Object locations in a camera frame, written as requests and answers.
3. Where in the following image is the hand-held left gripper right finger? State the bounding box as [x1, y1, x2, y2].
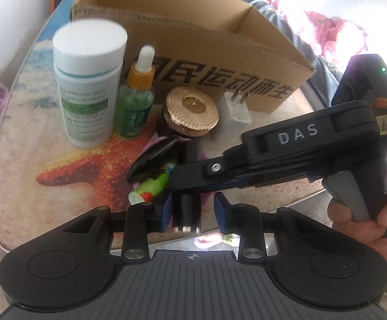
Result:
[213, 191, 318, 262]

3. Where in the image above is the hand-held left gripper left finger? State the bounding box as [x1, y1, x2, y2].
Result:
[62, 193, 175, 262]

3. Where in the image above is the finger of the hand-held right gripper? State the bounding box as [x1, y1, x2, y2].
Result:
[213, 177, 258, 190]
[170, 155, 248, 191]

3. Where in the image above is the green tube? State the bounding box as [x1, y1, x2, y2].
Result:
[130, 162, 177, 205]

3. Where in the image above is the black key fob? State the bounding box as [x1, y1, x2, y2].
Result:
[128, 137, 181, 182]

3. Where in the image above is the gold lid dark jar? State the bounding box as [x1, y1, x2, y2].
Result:
[157, 86, 220, 138]

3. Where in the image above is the white charger plug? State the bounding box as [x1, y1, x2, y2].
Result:
[212, 93, 252, 145]

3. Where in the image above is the green dropper bottle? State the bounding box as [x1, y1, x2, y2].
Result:
[114, 45, 156, 139]

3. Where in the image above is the white plastic bottle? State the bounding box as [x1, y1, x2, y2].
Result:
[53, 20, 128, 149]

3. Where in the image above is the brown cardboard box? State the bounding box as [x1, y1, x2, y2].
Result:
[70, 0, 316, 114]

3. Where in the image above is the person's right hand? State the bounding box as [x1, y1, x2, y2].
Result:
[327, 187, 387, 265]

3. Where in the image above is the pink blanket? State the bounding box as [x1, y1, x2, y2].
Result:
[252, 0, 369, 64]

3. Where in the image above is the bed with pink blanket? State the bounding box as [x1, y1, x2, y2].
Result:
[222, 0, 344, 107]

